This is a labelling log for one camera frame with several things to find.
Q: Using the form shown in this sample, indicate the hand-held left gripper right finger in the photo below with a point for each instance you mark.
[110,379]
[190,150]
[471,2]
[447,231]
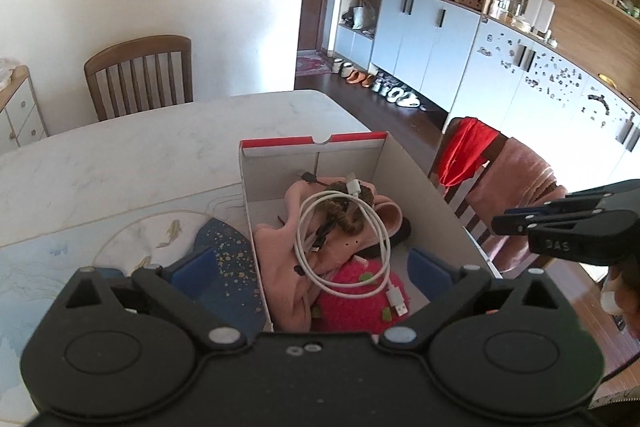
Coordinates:
[430,269]

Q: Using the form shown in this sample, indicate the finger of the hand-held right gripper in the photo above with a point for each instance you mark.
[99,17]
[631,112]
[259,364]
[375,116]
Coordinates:
[540,222]
[590,197]

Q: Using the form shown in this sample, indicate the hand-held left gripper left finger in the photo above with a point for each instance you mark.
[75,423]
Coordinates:
[195,267]

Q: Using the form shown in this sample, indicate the white cardboard box red rim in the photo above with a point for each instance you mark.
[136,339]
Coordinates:
[425,207]

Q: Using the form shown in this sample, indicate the brown braided hairpiece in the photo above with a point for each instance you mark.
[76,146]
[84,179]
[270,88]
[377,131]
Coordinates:
[345,212]

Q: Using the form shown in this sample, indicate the person's right hand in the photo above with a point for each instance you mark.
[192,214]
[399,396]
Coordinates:
[617,294]

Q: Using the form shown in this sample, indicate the pink scarf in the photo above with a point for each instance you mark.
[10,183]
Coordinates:
[515,182]

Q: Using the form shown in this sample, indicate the dark wooden chair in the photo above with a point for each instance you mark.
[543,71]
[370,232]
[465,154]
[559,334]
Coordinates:
[462,207]

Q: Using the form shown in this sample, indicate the pink plush strawberry toy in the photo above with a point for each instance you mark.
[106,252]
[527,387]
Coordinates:
[350,302]

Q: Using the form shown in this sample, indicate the red garment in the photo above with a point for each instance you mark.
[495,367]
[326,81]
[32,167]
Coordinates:
[460,152]

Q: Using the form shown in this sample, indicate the light blue printed table mat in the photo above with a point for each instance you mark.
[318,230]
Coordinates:
[75,267]

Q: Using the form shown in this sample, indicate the white cabinet with magnets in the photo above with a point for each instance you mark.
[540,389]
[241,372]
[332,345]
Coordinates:
[500,77]

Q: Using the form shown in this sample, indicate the row of shoes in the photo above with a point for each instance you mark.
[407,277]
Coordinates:
[390,89]

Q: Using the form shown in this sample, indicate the wooden shelf unit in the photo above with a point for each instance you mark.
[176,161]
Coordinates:
[575,12]

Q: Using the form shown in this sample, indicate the wooden slat-back chair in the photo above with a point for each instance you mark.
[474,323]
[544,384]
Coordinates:
[100,72]

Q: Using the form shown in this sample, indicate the red patterned rug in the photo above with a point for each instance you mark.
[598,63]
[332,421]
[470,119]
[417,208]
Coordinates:
[310,64]

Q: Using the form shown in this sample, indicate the white wooden sideboard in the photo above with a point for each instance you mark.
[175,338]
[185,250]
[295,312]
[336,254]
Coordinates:
[22,107]

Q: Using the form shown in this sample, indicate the low white cabinet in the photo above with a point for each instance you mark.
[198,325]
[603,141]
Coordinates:
[352,44]

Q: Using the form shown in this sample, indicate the white tote bag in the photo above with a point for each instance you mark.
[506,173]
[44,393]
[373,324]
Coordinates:
[364,17]

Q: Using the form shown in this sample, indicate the white plastic bag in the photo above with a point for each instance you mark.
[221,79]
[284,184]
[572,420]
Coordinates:
[6,72]

